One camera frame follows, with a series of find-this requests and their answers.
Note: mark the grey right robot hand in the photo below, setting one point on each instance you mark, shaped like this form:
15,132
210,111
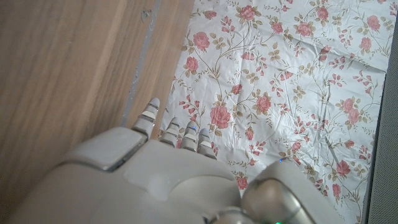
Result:
155,180

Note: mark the floral backdrop cloth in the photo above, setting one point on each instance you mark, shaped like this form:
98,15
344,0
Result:
280,93

